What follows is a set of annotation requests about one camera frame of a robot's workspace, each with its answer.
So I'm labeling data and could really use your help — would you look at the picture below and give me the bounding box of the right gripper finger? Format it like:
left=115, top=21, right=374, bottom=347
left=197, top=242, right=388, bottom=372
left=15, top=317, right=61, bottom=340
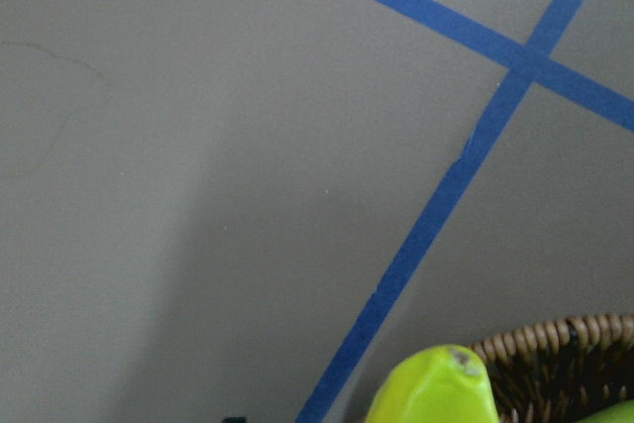
left=222, top=416, right=246, bottom=423

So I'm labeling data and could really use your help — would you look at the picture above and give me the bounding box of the yellow banana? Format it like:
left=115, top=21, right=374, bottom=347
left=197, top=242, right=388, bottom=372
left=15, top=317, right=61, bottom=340
left=365, top=345, right=499, bottom=423

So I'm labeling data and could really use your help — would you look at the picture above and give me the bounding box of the wicker fruit basket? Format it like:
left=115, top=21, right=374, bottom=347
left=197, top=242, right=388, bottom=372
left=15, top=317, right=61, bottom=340
left=471, top=313, right=633, bottom=422

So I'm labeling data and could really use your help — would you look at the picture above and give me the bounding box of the green pear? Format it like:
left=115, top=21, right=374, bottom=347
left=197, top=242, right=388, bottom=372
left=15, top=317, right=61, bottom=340
left=582, top=401, right=634, bottom=423

